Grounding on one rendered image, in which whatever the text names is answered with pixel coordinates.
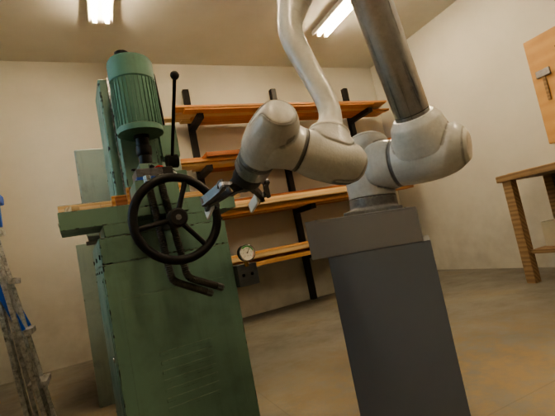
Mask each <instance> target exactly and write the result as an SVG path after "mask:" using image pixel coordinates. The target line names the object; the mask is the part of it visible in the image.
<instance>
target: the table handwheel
mask: <svg viewBox="0 0 555 416"><path fill-rule="evenodd" d="M166 182H181V183H182V185H181V189H180V193H179V198H178V203H177V207H176V208H174V209H172V210H171V211H170V212H169V213H168V214H167V215H166V219H163V220H159V221H156V222H154V223H150V224H147V225H141V226H139V225H138V210H139V207H140V203H141V202H142V200H143V198H144V197H145V195H146V194H147V193H148V192H149V191H150V190H151V189H153V188H154V187H156V186H158V185H160V184H163V183H166ZM187 184H188V185H190V186H192V187H195V188H196V189H197V190H198V191H199V192H201V193H202V195H205V194H206V193H207V192H208V191H209V190H210V189H209V188H208V187H207V186H206V185H205V184H204V183H202V182H200V181H199V180H197V179H196V178H194V177H191V176H188V175H186V174H181V173H165V174H161V175H158V176H156V177H153V178H151V179H150V180H148V181H147V182H145V183H144V184H143V185H142V186H141V187H140V188H139V189H138V190H137V191H136V193H135V194H134V195H133V197H132V199H131V201H130V205H129V209H128V216H127V221H128V227H129V231H130V235H131V237H132V238H133V240H134V242H135V244H136V245H137V247H138V248H139V249H140V250H141V251H142V252H143V253H144V254H145V255H147V256H148V257H150V258H152V259H154V260H155V261H157V262H161V263H165V264H169V265H181V264H186V263H190V262H193V261H196V260H197V259H199V258H201V257H202V256H204V255H205V254H206V253H207V252H208V251H209V250H210V249H211V248H212V247H213V245H214V244H215V242H216V240H217V238H218V236H219V233H220V230H221V210H220V207H219V208H218V209H217V210H213V212H212V217H213V223H212V228H211V233H210V235H209V237H208V239H207V240H205V239H204V238H202V237H201V236H200V235H199V234H198V233H197V232H196V231H194V230H193V229H192V228H191V227H190V226H189V225H188V224H187V218H188V217H187V212H186V211H185V210H184V209H182V207H183V198H184V195H185V191H186V187H187ZM161 225H162V226H163V228H164V230H169V229H170V227H171V228H174V229H177V228H180V227H183V228H184V229H185V230H186V231H187V232H188V233H190V234H191V235H192V236H193V237H194V238H195V239H197V240H198V241H199V242H200V243H201V244H202V246H201V247H200V248H199V249H197V250H196V251H194V252H192V253H189V254H185V255H181V256H172V255H168V254H164V253H161V252H159V251H157V250H155V249H154V248H152V247H151V246H150V245H149V244H148V243H147V242H146V241H145V239H144V238H143V236H142V234H141V231H145V230H147V229H152V228H154V227H158V226H161ZM169 226H170V227H169Z"/></svg>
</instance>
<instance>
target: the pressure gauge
mask: <svg viewBox="0 0 555 416"><path fill-rule="evenodd" d="M248 250H249V251H248ZM247 252H248V253H247ZM237 256H238V258H239V259H240V260H241V261H244V265H245V266H246V267H248V266H249V261H251V260H252V259H253V258H254V256H255V250H254V247H253V246H252V245H250V244H245V245H242V246H240V247H239V248H238V250H237Z"/></svg>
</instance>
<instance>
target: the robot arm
mask: <svg viewBox="0 0 555 416"><path fill-rule="evenodd" d="M350 2H351V4H352V7H353V10H354V13H355V16H356V17H357V20H358V24H359V26H360V29H361V31H362V33H363V37H364V39H365V42H366V44H367V47H368V50H369V53H370V55H371V57H372V61H373V63H374V66H375V68H376V70H377V74H378V77H379V79H380V81H381V84H382V87H383V90H384V93H385V94H386V97H387V100H388V103H389V106H390V108H391V112H392V114H393V116H394V118H395V120H394V122H393V125H392V127H391V139H387V137H386V136H385V135H384V134H383V133H381V132H376V131H372V130H370V131H364V132H362V133H359V134H356V135H355V136H353V137H351V135H350V131H349V128H348V127H347V126H345V125H343V118H342V113H341V109H340V105H339V101H338V99H337V97H336V95H335V93H334V90H333V88H332V87H331V86H330V83H329V81H328V79H327V77H326V76H325V74H324V72H323V70H322V68H321V66H320V65H319V63H318V61H317V59H316V57H315V56H314V54H313V52H312V50H311V47H310V46H309V45H308V43H307V41H306V38H305V36H304V33H303V29H302V25H303V21H304V19H305V17H306V14H307V12H308V10H309V8H310V6H311V3H312V0H277V29H278V34H279V38H280V41H281V43H282V47H283V49H284V50H285V52H286V54H287V57H288V58H289V59H290V61H291V63H292V65H293V67H294V69H295V70H296V72H297V73H298V75H299V77H300V78H301V80H302V82H303V83H304V85H305V87H306V89H307V91H308V92H309V93H310V95H311V97H312V99H313V101H314V103H315V105H316V107H317V110H318V114H319V119H318V122H316V123H315V124H313V125H311V127H310V128H309V129H307V128H305V127H303V126H301V125H300V121H299V117H298V114H297V112H296V109H295V108H294V107H293V106H292V105H291V104H289V103H288V102H285V101H282V100H270V101H267V102H265V103H264V104H263V105H262V106H261V107H260V108H259V109H258V110H257V111H256V112H255V113H254V115H253V117H252V118H251V120H250V121H249V123H248V125H247V127H246V129H245V131H244V134H243V138H242V141H241V148H240V151H239V154H238V156H237V158H236V160H235V170H234V172H233V177H232V178H231V179H230V180H229V181H228V182H224V180H223V179H220V180H219V181H218V183H217V184H216V185H215V186H214V187H213V188H212V189H211V190H209V191H208V192H207V193H206V194H205V195H203V196H202V197H201V198H200V201H201V204H202V207H204V209H205V210H204V211H205V214H206V219H207V220H209V219H210V218H211V214H212V212H213V210H214V209H215V205H216V204H217V203H219V202H221V201H223V200H224V199H225V198H227V197H229V196H234V195H236V194H237V193H241V192H248V191H250V192H252V193H253V194H254V196H253V197H252V199H251V201H250V202H249V204H248V206H249V210H250V212H251V213H254V210H255V209H256V207H257V206H258V204H260V202H265V199H264V198H265V197H267V198H270V197H271V195H270V191H269V187H268V185H269V183H270V181H269V179H268V176H269V174H270V172H271V171H272V170H273V169H286V170H290V171H293V172H296V173H300V174H301V175H303V176H304V177H308V178H310V179H313V180H316V181H319V182H326V183H329V184H335V185H346V187H347V192H348V195H349V208H350V211H349V212H346V213H344V216H348V215H359V214H365V213H370V212H376V211H382V210H393V209H399V208H403V206H402V205H399V204H398V200H397V197H396V189H397V188H400V187H403V186H408V185H415V184H421V183H425V182H432V181H435V180H439V179H441V178H444V177H447V176H450V175H452V174H454V173H456V172H457V171H459V170H461V169H462V168H463V167H464V166H465V165H466V164H467V163H468V162H470V160H471V159H472V139H471V136H470V133H469V131H468V130H467V129H466V128H465V127H464V126H463V125H461V124H460V123H458V122H456V121H452V122H448V120H447V119H446V117H445V116H444V115H443V113H442V112H441V111H440V110H439V109H437V108H435V107H433V106H429V103H428V101H427V98H426V96H425V92H424V89H423V87H422V84H421V81H420V77H419V74H418V72H417V69H416V66H415V63H414V60H413V58H412V55H411V52H410V48H409V46H408V43H407V40H406V37H405V32H404V30H403V27H402V24H401V20H400V18H399V15H398V13H397V10H396V6H395V3H394V1H393V0H350ZM260 184H262V185H263V189H264V191H263V192H262V191H261V190H260V189H259V186H260ZM231 189H232V190H233V191H231Z"/></svg>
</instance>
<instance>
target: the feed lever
mask: <svg viewBox="0 0 555 416"><path fill-rule="evenodd" d="M170 77H171V79H172V80H173V97H172V129H171V154H167V155H166V156H165V164H166V167H167V166H172V167H173V168H178V167H179V157H178V155H177V154H174V133H175V106H176V80H177V79H178V78H179V73H178V72H177V71H172V72H171V73H170Z"/></svg>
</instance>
